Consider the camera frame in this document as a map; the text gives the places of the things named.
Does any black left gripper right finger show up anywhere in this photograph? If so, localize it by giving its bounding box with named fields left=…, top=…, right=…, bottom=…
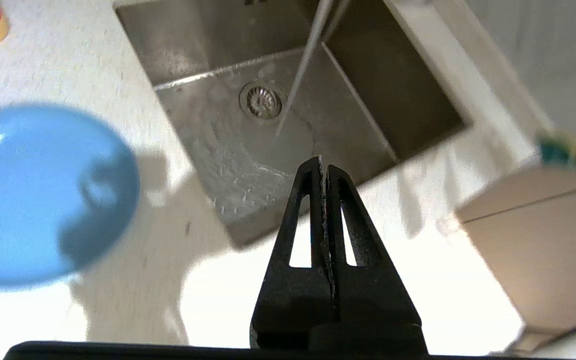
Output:
left=326, top=165, right=425, bottom=351

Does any stainless steel sink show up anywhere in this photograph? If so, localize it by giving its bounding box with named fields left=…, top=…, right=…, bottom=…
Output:
left=113, top=0, right=471, bottom=249

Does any round metal drain strainer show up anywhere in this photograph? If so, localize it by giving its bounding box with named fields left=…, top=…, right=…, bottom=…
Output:
left=239, top=82, right=284, bottom=121

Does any yellow green sponge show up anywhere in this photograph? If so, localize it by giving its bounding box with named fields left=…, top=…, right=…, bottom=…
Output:
left=538, top=135, right=576, bottom=181

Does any running water stream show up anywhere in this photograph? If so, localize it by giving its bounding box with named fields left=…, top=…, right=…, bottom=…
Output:
left=274, top=0, right=336, bottom=137

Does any grey blue plate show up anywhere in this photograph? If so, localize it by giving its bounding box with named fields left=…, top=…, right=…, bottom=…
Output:
left=0, top=102, right=141, bottom=291

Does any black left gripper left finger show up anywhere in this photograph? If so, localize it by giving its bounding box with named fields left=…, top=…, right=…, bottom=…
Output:
left=250, top=156, right=338, bottom=349

